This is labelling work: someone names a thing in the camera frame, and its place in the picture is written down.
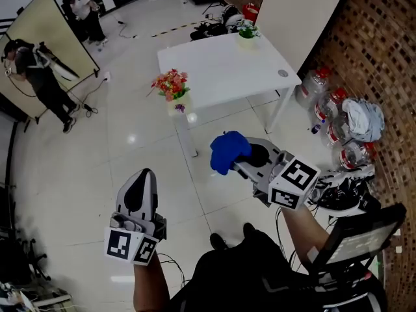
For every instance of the black office chair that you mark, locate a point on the black office chair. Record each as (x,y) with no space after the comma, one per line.
(16,262)

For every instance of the person's right shoe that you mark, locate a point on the person's right shoe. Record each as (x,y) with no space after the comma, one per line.
(248,229)

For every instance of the large clear water bottle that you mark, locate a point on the large clear water bottle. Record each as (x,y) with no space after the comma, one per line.
(352,156)
(312,86)
(336,132)
(328,106)

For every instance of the person's shoe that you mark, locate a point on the person's shoe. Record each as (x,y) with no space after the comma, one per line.
(217,240)
(248,229)

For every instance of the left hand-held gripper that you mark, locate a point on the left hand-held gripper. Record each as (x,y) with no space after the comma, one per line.
(118,244)

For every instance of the red pink flower pot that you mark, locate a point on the red pink flower pot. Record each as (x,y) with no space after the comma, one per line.
(172,83)

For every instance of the red bag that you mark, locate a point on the red bag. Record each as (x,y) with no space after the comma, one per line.
(250,11)

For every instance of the black chest-mounted screen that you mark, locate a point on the black chest-mounted screen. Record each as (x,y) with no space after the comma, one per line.
(357,239)

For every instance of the yellow partition screen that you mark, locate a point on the yellow partition screen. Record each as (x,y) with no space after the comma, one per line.
(42,28)

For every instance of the person's right forearm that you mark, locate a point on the person's right forearm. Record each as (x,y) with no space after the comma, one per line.
(302,229)

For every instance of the cluttered white rack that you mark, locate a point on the cluttered white rack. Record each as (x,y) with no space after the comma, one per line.
(19,296)

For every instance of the black white backpack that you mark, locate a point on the black white backpack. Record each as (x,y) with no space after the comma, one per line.
(60,68)

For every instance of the small blue-capped bottle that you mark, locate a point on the small blue-capped bottle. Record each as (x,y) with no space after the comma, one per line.
(316,128)

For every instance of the white power strip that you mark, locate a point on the white power strip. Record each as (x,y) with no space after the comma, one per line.
(106,76)

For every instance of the person's left shoe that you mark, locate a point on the person's left shoe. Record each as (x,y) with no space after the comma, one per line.
(217,240)

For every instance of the person's torso in black clothing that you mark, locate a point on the person's torso in black clothing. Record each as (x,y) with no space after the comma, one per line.
(243,278)

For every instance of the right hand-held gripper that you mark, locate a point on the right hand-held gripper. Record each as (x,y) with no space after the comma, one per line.
(299,174)

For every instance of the person's left forearm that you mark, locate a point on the person's left forearm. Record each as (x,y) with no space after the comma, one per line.
(149,284)

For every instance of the white board panel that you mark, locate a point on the white board panel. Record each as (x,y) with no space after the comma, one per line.
(292,18)

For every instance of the grey clothes pile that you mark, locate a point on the grey clothes pile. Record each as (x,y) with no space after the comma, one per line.
(364,119)

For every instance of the white table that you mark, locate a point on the white table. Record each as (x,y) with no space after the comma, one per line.
(227,67)

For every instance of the blue cloth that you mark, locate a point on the blue cloth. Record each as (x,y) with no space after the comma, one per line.
(227,151)

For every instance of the black white gear pile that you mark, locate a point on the black white gear pile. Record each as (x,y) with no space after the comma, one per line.
(341,193)

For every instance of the small potted plant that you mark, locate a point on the small potted plant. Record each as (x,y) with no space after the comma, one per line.
(246,41)

